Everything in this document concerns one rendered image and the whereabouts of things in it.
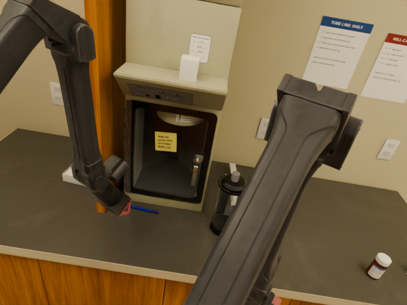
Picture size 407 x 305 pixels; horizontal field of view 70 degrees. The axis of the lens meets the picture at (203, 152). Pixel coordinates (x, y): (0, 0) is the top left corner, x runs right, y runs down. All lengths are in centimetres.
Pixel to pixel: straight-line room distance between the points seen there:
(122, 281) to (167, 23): 88
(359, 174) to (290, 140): 149
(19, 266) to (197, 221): 66
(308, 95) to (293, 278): 88
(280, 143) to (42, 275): 111
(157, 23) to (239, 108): 67
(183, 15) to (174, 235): 74
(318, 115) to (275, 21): 106
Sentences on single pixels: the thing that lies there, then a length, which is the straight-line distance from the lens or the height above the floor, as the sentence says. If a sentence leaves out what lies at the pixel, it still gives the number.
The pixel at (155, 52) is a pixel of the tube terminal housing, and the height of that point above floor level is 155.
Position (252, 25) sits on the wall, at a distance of 134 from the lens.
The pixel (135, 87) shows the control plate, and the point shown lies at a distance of 90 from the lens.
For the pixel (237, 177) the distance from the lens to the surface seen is 101.
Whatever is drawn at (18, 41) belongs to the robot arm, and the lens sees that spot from 60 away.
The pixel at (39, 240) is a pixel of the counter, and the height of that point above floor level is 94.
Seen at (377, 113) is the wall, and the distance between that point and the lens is 161.
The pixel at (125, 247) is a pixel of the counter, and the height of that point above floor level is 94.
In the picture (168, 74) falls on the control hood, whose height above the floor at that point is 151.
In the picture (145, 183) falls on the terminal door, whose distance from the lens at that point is 116.
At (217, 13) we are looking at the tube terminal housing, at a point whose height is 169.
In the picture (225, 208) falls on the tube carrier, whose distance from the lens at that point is 106.
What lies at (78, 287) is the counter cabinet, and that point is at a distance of 128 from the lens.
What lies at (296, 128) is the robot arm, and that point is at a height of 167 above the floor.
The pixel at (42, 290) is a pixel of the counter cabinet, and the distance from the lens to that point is 138.
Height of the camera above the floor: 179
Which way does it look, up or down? 32 degrees down
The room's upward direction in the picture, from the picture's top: 10 degrees clockwise
